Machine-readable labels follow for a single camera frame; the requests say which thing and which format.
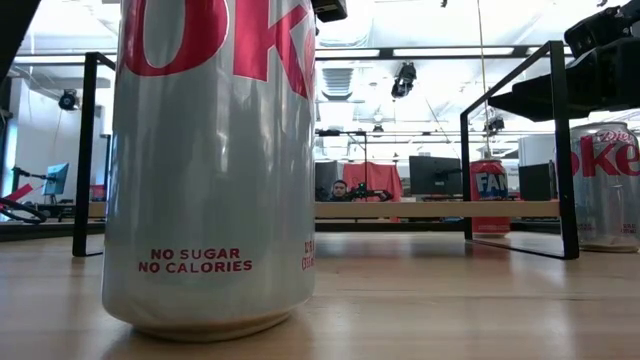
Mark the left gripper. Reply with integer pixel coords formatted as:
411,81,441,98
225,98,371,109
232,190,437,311
309,0,349,24

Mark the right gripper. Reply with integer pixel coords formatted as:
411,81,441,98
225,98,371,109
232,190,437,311
487,0,640,123

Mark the red Fanta can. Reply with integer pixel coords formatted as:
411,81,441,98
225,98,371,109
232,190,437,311
468,158,512,239

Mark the silver Diet Coke can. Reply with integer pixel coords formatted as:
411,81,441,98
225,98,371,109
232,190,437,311
569,121,640,254
101,0,319,344

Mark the small monitor on arm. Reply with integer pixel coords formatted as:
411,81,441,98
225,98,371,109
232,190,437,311
41,161,71,197

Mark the white cabinet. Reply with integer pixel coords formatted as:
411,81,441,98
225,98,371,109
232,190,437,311
517,134,556,164

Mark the small black hanging device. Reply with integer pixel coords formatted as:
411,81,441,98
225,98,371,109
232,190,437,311
482,114,506,136

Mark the black overhead crossbar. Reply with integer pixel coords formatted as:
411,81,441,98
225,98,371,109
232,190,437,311
314,44,551,62

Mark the ceiling air vent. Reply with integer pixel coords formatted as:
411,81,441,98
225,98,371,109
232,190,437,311
321,67,355,102

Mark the black box monitor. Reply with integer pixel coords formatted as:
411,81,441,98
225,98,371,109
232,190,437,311
518,160,557,202

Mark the black computer monitor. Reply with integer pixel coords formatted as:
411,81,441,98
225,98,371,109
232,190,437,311
408,155,464,197

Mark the red cloth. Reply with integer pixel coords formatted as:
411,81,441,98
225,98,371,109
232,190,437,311
342,162,404,203

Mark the person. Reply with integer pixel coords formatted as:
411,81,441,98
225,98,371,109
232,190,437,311
327,179,351,203

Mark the red slanted bar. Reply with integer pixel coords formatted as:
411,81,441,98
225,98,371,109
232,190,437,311
0,183,30,205

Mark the black hanging camera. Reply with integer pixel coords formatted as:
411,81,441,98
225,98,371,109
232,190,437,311
390,61,418,100

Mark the black camera stand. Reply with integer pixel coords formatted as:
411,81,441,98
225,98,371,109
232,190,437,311
316,128,370,202

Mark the wooden shelf with black frame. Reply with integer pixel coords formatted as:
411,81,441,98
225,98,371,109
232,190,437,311
72,40,580,261

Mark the black aluminium rig frame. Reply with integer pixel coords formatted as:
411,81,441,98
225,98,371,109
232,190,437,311
0,218,564,244

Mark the black wall camera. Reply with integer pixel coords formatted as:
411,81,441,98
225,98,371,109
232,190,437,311
58,88,80,112

